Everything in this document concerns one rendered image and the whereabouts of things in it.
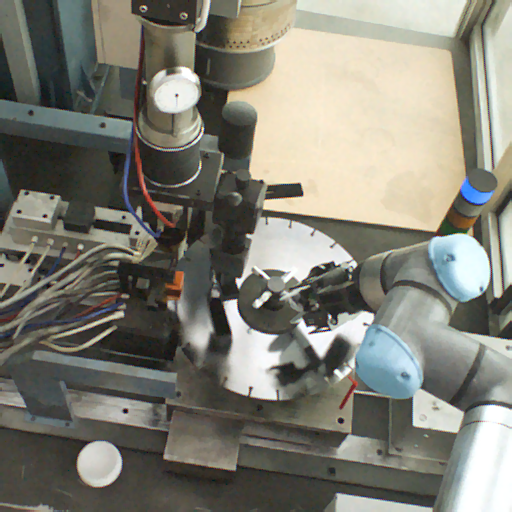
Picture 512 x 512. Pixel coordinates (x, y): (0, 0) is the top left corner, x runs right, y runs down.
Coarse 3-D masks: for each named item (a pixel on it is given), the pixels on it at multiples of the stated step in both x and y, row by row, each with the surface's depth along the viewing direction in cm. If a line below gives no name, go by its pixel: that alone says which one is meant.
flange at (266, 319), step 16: (272, 272) 111; (240, 288) 108; (256, 288) 108; (288, 288) 109; (240, 304) 107; (272, 304) 106; (288, 304) 107; (256, 320) 106; (272, 320) 106; (288, 320) 106
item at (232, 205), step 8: (232, 192) 78; (232, 200) 77; (240, 200) 78; (224, 208) 79; (232, 208) 78; (240, 208) 79; (232, 216) 79; (232, 224) 81; (224, 232) 83; (232, 232) 83
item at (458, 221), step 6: (450, 210) 106; (450, 216) 106; (456, 216) 105; (462, 216) 104; (450, 222) 107; (456, 222) 106; (462, 222) 105; (468, 222) 105; (462, 228) 106; (468, 228) 106
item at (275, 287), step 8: (256, 272) 106; (288, 272) 106; (264, 280) 105; (272, 280) 105; (280, 280) 105; (272, 288) 104; (280, 288) 104; (264, 296) 103; (272, 296) 105; (280, 296) 105; (256, 304) 102; (296, 304) 103
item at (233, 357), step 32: (288, 224) 117; (192, 256) 112; (256, 256) 113; (288, 256) 114; (320, 256) 114; (192, 288) 108; (192, 320) 105; (224, 320) 106; (352, 320) 109; (192, 352) 102; (224, 352) 103; (256, 352) 104; (288, 352) 104; (320, 352) 105; (352, 352) 105; (224, 384) 100; (256, 384) 101; (288, 384) 101; (320, 384) 102
